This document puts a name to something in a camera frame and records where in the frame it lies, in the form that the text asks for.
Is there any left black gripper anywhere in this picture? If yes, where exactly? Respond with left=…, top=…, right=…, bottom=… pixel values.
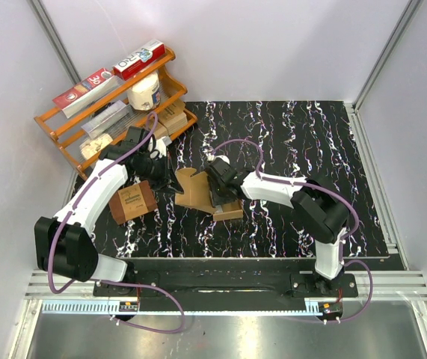
left=135, top=153, right=184, bottom=195

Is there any brown cardboard express box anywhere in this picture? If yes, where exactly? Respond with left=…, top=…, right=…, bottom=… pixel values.
left=174, top=168, right=244, bottom=221

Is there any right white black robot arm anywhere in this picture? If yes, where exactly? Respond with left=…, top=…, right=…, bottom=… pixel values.
left=205, top=156, right=359, bottom=296

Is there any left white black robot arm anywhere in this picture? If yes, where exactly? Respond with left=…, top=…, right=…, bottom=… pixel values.
left=34, top=126, right=182, bottom=296

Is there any brown printed carton box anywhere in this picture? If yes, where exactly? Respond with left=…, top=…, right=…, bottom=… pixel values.
left=108, top=180, right=158, bottom=224

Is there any kraft paper box left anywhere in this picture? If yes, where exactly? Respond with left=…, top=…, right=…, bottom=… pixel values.
left=153, top=123, right=169, bottom=141

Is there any kraft paper box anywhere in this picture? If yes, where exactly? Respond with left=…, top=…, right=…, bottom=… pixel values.
left=153, top=123, right=169, bottom=141
left=159, top=99, right=188, bottom=135

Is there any kraft paper box right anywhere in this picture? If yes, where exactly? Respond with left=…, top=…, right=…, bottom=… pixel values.
left=159, top=99, right=188, bottom=135

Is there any red silver toothpaste box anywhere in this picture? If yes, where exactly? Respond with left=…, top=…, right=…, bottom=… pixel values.
left=52, top=67, right=120, bottom=118

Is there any red white toothpaste box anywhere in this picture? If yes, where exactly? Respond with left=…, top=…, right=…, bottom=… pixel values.
left=113, top=39, right=165, bottom=81

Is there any black marble pattern mat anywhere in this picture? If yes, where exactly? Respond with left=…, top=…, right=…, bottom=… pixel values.
left=93, top=100, right=387, bottom=258

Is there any orange wooden shelf rack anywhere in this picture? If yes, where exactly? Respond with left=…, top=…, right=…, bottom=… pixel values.
left=34, top=47, right=188, bottom=179

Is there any silver foil packet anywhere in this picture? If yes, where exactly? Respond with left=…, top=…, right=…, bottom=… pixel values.
left=81, top=100, right=129, bottom=139

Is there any lower white tissue roll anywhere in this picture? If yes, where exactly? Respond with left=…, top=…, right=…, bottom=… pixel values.
left=79, top=133, right=113, bottom=160

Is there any white tissue roll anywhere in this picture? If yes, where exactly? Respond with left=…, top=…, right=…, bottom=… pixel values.
left=79, top=133, right=113, bottom=160
left=127, top=72, right=161, bottom=111

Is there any upper white tissue roll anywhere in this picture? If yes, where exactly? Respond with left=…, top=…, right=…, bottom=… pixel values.
left=127, top=72, right=161, bottom=111

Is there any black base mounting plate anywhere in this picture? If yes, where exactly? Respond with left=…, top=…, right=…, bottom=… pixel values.
left=93, top=257, right=358, bottom=311

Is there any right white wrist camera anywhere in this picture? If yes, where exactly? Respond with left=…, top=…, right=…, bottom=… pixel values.
left=207, top=154, right=230, bottom=164

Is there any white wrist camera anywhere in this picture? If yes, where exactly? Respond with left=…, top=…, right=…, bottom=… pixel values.
left=150, top=136, right=171, bottom=159
left=207, top=154, right=230, bottom=164

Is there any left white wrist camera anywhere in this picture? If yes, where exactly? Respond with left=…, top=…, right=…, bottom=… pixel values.
left=150, top=136, right=171, bottom=159

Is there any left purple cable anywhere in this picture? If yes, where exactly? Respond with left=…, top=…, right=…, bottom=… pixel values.
left=47, top=111, right=186, bottom=334

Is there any purple cable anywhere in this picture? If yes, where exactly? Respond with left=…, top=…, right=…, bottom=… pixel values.
left=47, top=111, right=186, bottom=334
left=209, top=139, right=373, bottom=323

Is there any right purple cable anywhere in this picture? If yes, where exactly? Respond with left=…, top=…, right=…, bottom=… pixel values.
left=209, top=139, right=373, bottom=323

